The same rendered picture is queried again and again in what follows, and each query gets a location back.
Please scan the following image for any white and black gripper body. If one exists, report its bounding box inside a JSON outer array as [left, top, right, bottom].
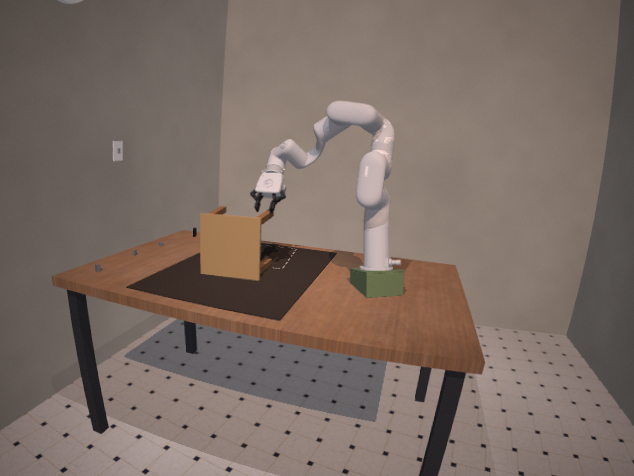
[[255, 170, 283, 198]]

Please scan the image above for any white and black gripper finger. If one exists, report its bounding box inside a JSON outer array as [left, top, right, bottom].
[[250, 189, 264, 212], [269, 189, 286, 213]]

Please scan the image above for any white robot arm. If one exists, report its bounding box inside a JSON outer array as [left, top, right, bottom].
[[261, 101, 401, 271]]

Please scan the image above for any dark brown floor mat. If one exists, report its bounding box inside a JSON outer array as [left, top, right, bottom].
[[126, 243, 337, 321]]

